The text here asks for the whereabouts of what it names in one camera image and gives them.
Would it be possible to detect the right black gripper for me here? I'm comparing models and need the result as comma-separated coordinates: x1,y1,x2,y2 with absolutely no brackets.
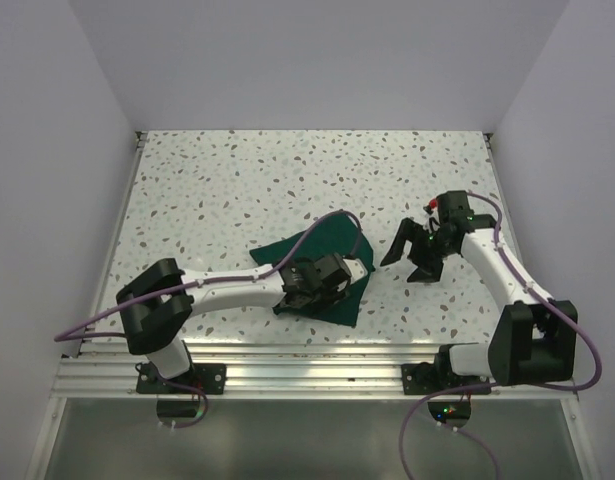
381,217,456,284

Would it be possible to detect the green surgical drape cloth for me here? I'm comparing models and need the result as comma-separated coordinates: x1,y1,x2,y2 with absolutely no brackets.
249,210,374,328

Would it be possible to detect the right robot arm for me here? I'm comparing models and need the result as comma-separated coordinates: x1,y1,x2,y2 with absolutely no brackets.
381,190,577,393

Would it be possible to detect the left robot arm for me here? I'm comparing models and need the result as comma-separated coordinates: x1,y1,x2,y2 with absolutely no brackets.
116,253,368,393

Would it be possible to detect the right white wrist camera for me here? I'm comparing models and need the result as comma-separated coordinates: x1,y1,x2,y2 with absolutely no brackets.
423,198,440,227

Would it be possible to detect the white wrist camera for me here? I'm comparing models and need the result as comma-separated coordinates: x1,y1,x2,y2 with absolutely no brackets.
343,258,369,285
423,198,440,227

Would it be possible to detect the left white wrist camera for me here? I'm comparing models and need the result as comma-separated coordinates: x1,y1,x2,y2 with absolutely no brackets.
343,258,369,285

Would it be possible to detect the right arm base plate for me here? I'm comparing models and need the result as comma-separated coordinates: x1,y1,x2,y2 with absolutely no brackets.
400,362,491,396

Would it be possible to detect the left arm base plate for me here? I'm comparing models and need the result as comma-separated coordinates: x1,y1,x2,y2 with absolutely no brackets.
135,363,227,395

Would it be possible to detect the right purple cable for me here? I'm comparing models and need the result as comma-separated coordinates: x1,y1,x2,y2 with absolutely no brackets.
399,191,602,480

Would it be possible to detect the purple cable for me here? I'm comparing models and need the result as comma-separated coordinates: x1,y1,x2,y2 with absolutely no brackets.
54,211,364,429
399,191,602,480

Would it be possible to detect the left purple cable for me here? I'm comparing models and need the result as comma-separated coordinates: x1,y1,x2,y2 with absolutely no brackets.
54,211,364,429

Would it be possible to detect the aluminium rail frame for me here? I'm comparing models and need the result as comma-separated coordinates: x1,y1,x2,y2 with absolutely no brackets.
56,129,571,399

